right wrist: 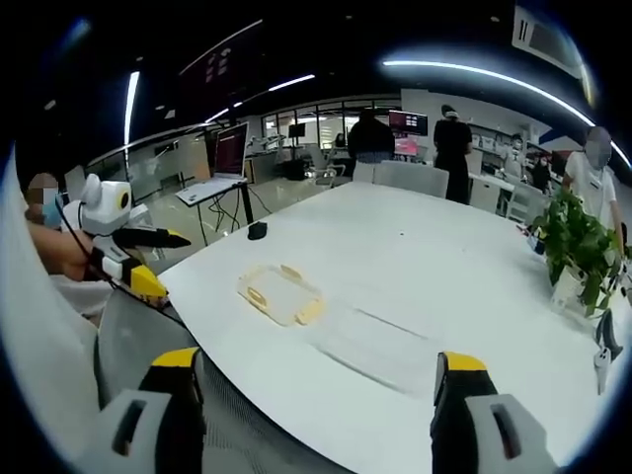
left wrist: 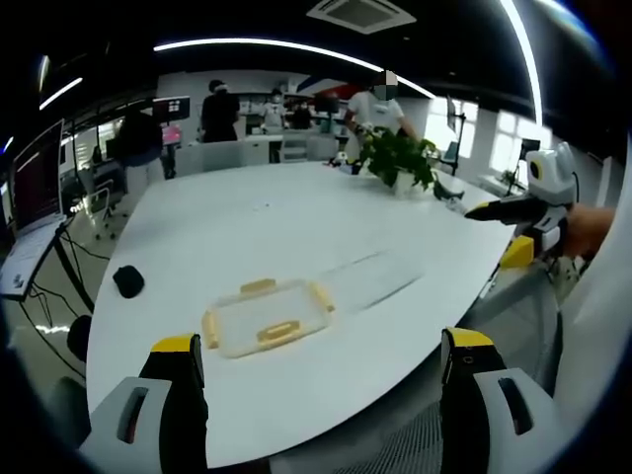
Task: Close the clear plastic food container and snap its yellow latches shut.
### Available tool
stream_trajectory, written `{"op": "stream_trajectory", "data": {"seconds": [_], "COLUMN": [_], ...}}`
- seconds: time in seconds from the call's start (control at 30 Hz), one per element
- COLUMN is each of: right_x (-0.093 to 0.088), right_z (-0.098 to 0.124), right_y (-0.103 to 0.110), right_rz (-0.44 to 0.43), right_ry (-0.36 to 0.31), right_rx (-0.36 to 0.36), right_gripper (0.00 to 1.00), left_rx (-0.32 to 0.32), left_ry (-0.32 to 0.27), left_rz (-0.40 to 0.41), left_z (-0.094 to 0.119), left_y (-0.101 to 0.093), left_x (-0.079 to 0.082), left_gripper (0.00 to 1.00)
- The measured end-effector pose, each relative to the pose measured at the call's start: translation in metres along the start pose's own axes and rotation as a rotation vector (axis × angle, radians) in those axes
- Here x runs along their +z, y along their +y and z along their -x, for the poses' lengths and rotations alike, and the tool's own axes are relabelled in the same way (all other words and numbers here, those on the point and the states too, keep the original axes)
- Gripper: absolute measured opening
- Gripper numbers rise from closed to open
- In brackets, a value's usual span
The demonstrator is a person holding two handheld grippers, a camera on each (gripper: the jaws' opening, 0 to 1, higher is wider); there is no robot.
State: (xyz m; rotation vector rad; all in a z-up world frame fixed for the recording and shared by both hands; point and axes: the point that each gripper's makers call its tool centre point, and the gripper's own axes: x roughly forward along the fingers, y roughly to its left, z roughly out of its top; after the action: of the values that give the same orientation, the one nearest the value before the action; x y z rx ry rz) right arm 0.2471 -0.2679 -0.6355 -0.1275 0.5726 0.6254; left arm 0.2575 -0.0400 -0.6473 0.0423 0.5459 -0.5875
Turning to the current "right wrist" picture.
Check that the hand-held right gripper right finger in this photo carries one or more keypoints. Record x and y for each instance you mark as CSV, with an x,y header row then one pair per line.
x,y
513,424

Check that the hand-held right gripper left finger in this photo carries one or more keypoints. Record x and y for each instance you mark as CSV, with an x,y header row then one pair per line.
x,y
129,419

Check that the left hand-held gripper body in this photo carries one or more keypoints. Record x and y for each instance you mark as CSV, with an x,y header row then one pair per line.
x,y
106,207

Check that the person's blue face mask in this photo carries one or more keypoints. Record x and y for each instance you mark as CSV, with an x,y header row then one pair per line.
x,y
51,216

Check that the grey mesh chair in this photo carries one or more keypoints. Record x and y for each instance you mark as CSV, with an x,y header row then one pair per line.
x,y
207,395

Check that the black laptop stand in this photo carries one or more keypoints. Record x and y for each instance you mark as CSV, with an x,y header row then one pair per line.
x,y
246,202

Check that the person's white shirt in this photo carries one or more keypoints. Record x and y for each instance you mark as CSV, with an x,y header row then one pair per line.
x,y
34,321

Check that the black computer mouse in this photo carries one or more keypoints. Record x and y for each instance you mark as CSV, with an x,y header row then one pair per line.
x,y
257,231

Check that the white and dark tool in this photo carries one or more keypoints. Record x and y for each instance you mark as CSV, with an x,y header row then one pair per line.
x,y
605,355

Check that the open laptop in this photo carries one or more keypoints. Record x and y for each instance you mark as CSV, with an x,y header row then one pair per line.
x,y
229,155

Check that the white plant pot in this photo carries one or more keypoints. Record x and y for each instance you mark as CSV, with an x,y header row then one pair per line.
x,y
568,293

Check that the clear container lid yellow clips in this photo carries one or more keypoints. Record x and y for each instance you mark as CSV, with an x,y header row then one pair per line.
x,y
281,296

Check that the clear plastic container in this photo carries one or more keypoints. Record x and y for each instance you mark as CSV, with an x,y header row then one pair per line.
x,y
375,350

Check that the small blue object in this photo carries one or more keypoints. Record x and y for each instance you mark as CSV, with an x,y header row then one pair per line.
x,y
537,244

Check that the grey office chair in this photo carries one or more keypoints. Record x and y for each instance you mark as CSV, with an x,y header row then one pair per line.
x,y
330,177

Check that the green potted plant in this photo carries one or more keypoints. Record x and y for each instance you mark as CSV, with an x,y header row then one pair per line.
x,y
577,237

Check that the white chair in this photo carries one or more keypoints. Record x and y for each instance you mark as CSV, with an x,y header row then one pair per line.
x,y
412,179
363,172

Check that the pink lit screen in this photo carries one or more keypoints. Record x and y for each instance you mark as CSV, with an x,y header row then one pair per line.
x,y
408,147

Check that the long ceiling light strip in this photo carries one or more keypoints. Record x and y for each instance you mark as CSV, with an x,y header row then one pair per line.
x,y
494,79

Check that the ceiling air vent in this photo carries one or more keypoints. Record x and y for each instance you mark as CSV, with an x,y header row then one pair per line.
x,y
543,39

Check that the wall monitor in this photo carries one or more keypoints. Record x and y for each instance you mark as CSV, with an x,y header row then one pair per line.
x,y
409,123

